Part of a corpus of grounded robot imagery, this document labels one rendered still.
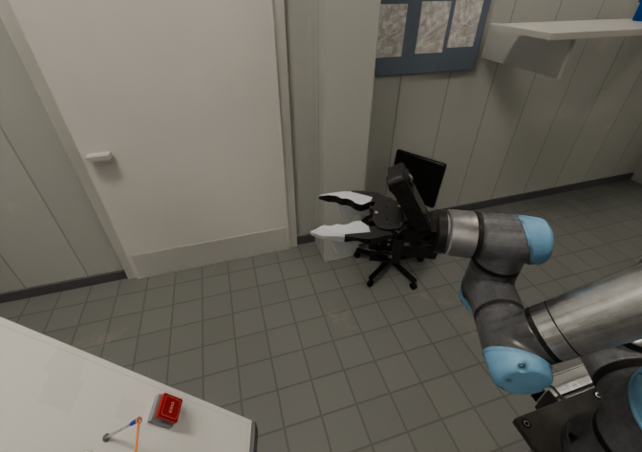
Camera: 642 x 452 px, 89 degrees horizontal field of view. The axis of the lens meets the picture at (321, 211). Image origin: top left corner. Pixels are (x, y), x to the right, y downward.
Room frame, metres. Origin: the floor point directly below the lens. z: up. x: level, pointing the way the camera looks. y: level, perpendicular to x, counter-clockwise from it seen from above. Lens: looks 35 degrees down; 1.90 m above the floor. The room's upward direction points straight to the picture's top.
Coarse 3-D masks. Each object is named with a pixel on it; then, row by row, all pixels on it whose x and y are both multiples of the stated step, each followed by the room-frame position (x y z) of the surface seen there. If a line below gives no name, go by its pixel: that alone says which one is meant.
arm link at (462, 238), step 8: (448, 216) 0.41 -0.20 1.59; (456, 216) 0.41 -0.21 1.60; (464, 216) 0.41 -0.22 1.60; (472, 216) 0.41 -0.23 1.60; (448, 224) 0.40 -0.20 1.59; (456, 224) 0.39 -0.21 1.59; (464, 224) 0.39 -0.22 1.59; (472, 224) 0.39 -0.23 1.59; (448, 232) 0.39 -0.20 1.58; (456, 232) 0.39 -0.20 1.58; (464, 232) 0.38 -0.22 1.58; (472, 232) 0.38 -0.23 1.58; (448, 240) 0.39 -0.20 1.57; (456, 240) 0.38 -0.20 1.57; (464, 240) 0.38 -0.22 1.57; (472, 240) 0.38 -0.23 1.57; (448, 248) 0.38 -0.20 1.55; (456, 248) 0.38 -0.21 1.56; (464, 248) 0.37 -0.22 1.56; (472, 248) 0.37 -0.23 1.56; (464, 256) 0.38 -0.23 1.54
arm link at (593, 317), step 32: (576, 288) 0.30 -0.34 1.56; (608, 288) 0.27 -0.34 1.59; (640, 288) 0.25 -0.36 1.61; (480, 320) 0.31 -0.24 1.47; (512, 320) 0.29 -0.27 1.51; (544, 320) 0.27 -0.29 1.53; (576, 320) 0.25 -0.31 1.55; (608, 320) 0.24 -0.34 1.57; (640, 320) 0.23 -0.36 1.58; (512, 352) 0.25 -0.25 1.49; (544, 352) 0.24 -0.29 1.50; (576, 352) 0.23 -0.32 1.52; (512, 384) 0.22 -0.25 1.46; (544, 384) 0.22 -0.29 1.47
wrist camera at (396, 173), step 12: (396, 168) 0.42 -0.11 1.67; (396, 180) 0.40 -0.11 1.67; (408, 180) 0.40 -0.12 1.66; (396, 192) 0.40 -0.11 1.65; (408, 192) 0.39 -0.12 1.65; (408, 204) 0.40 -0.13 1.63; (420, 204) 0.41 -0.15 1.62; (408, 216) 0.40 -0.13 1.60; (420, 216) 0.40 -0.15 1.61; (420, 228) 0.40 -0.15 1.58
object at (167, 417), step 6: (162, 396) 0.36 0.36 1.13; (168, 396) 0.36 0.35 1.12; (162, 402) 0.35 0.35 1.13; (168, 402) 0.35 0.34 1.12; (174, 402) 0.36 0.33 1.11; (180, 402) 0.36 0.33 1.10; (162, 408) 0.34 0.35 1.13; (168, 408) 0.34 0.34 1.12; (174, 408) 0.35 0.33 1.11; (180, 408) 0.35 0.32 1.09; (156, 414) 0.33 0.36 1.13; (162, 414) 0.33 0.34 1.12; (168, 414) 0.33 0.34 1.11; (174, 414) 0.33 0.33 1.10; (168, 420) 0.32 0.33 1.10; (174, 420) 0.32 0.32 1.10
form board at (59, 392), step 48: (0, 336) 0.35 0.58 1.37; (48, 336) 0.39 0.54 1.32; (0, 384) 0.28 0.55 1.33; (48, 384) 0.31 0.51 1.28; (96, 384) 0.34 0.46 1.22; (144, 384) 0.38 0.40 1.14; (0, 432) 0.22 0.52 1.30; (48, 432) 0.24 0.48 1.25; (96, 432) 0.27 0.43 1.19; (144, 432) 0.30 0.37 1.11; (192, 432) 0.33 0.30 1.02; (240, 432) 0.37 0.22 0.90
